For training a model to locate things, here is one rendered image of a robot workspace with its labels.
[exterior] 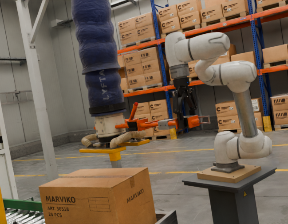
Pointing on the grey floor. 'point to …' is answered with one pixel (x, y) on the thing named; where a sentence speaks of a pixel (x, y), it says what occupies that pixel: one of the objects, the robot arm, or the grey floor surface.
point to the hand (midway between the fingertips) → (187, 120)
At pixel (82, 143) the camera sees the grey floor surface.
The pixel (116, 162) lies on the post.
